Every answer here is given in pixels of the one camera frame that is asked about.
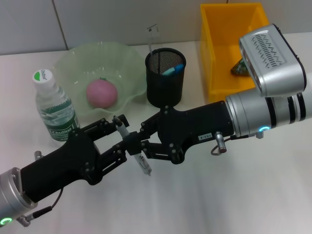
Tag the black mesh pen cup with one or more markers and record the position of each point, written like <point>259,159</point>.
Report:
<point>164,87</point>

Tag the blue scissors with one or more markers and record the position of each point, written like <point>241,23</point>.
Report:
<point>171,70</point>

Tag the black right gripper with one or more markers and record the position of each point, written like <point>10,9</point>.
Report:
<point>195,126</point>

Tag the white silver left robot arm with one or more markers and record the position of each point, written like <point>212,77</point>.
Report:
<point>12,195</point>

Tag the clear plastic ruler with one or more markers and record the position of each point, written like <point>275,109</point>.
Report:
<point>152,36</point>

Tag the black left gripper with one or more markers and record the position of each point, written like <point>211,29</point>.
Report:
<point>63,165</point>

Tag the clear green-label water bottle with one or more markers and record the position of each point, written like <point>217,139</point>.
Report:
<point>58,114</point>

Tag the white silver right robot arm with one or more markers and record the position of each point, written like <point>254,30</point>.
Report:
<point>256,112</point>

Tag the yellow plastic bin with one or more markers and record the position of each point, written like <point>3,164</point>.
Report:
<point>219,48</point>

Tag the grey white pen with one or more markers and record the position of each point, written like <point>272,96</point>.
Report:
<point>143,164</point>

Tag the pink peach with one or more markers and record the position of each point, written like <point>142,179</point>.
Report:
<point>101,93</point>

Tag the green plastic wrapper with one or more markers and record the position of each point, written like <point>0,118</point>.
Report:
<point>240,68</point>

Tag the green glass fruit plate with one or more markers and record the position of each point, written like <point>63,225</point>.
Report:
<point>70,63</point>

